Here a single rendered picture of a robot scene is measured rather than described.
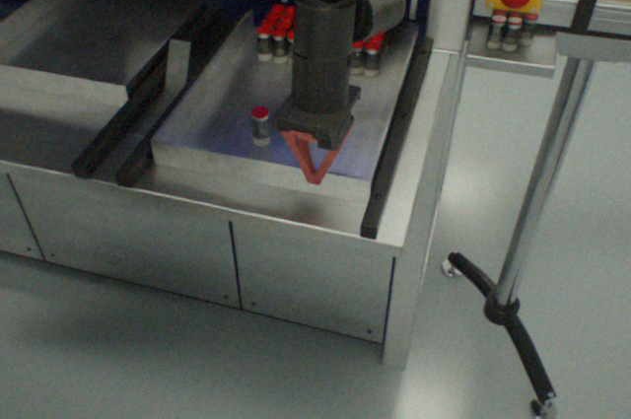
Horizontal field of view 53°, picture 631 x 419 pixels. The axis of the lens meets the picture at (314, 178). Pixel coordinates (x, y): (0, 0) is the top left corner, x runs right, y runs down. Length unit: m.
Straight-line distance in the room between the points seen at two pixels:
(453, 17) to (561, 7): 0.19
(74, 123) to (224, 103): 0.19
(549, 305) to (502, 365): 0.24
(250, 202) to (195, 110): 0.19
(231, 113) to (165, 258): 0.77
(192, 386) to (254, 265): 0.34
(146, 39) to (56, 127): 0.23
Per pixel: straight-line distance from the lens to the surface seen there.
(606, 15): 1.07
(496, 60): 0.98
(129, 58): 0.98
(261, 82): 0.89
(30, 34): 1.09
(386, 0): 0.65
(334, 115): 0.62
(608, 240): 2.04
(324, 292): 1.44
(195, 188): 0.73
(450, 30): 0.96
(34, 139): 0.86
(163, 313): 1.74
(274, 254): 1.39
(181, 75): 0.89
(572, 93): 1.18
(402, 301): 1.39
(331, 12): 0.58
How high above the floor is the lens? 1.37
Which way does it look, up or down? 42 degrees down
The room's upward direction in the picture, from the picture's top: straight up
